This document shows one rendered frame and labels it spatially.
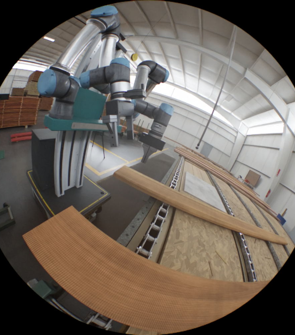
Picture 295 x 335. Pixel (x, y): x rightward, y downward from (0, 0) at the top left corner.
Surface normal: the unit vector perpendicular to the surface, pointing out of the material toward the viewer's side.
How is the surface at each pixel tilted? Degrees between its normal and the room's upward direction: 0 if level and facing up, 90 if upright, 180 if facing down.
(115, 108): 97
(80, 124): 90
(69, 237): 0
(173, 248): 0
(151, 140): 90
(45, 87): 98
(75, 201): 0
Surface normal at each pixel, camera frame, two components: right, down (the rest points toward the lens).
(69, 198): 0.38, -0.86
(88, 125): 0.86, 0.46
